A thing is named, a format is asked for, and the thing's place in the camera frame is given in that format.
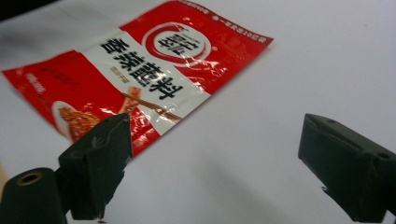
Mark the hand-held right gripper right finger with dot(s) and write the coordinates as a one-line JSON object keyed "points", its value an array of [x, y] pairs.
{"points": [[348, 168]]}

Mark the red and white seasoning packet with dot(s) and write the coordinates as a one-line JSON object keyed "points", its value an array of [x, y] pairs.
{"points": [[146, 68]]}

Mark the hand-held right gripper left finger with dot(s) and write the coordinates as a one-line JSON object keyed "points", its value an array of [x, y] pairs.
{"points": [[96, 168]]}

